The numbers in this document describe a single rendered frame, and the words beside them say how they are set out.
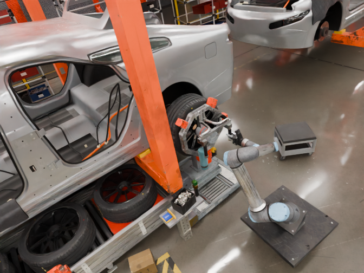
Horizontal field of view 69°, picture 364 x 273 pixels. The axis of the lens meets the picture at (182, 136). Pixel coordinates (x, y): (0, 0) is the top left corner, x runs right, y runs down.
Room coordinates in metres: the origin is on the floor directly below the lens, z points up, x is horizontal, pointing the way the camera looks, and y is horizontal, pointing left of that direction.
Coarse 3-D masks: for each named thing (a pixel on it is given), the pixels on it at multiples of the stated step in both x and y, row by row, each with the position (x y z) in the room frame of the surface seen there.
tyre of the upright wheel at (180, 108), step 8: (184, 96) 2.43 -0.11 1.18; (192, 96) 2.40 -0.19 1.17; (200, 96) 2.43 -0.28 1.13; (176, 104) 2.34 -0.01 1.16; (184, 104) 2.28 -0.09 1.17; (192, 104) 2.25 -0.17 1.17; (200, 104) 2.30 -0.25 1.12; (168, 112) 2.31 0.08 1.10; (176, 112) 2.24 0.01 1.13; (184, 112) 2.19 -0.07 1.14; (168, 120) 2.23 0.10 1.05; (176, 120) 2.16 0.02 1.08; (176, 128) 2.12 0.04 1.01; (176, 136) 2.11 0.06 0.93; (176, 144) 2.10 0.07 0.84; (184, 152) 2.14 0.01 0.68
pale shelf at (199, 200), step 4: (196, 200) 1.66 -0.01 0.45; (200, 200) 1.65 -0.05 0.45; (196, 204) 1.62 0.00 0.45; (172, 208) 1.63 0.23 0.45; (192, 208) 1.58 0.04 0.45; (164, 212) 1.60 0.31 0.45; (168, 212) 1.59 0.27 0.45; (172, 212) 1.58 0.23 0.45; (176, 212) 1.57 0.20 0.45; (188, 212) 1.55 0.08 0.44; (160, 216) 1.57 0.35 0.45; (172, 216) 1.54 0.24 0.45; (176, 216) 1.53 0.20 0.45; (180, 216) 1.52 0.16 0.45; (184, 216) 1.52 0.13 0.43; (172, 220) 1.49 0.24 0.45; (176, 220) 1.48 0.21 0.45; (168, 224) 1.46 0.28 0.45; (172, 224) 1.45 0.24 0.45
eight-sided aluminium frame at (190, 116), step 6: (198, 108) 2.23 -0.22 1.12; (204, 108) 2.22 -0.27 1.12; (210, 108) 2.25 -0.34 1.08; (192, 114) 2.15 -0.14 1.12; (198, 114) 2.17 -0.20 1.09; (186, 120) 2.14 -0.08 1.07; (192, 120) 2.13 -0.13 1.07; (216, 120) 2.35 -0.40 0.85; (180, 132) 2.09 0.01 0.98; (186, 132) 2.08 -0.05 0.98; (180, 138) 2.09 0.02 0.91; (186, 144) 2.07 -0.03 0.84; (210, 144) 2.25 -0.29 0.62; (186, 150) 2.05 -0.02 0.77; (192, 150) 2.15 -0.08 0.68; (198, 156) 2.13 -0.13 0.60
